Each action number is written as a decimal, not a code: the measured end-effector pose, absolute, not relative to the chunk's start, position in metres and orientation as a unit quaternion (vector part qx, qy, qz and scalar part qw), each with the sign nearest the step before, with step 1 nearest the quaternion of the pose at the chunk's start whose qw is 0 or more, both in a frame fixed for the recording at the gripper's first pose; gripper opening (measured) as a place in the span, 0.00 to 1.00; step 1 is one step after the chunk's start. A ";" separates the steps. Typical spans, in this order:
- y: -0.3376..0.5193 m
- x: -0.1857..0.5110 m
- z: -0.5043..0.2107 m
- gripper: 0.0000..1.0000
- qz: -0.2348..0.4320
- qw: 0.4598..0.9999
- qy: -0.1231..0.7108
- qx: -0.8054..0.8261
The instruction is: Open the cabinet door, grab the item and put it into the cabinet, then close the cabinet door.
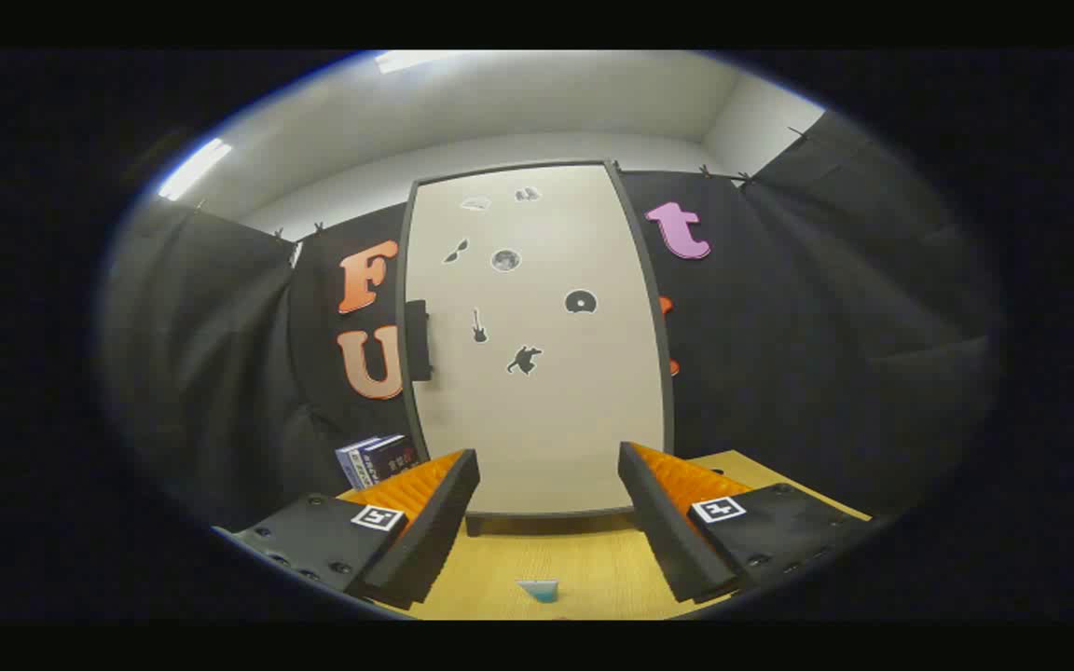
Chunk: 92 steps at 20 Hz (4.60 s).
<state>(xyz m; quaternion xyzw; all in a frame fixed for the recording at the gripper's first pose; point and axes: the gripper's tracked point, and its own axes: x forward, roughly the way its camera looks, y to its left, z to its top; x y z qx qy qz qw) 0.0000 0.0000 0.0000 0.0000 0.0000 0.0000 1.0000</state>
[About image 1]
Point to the black backdrop cloth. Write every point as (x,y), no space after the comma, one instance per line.
(779,373)

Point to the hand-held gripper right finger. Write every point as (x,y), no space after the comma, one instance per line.
(663,522)

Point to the grey cabinet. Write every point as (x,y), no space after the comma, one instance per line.
(475,526)

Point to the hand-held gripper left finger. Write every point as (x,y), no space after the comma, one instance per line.
(425,531)

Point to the white blue tube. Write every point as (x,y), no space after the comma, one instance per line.
(537,590)

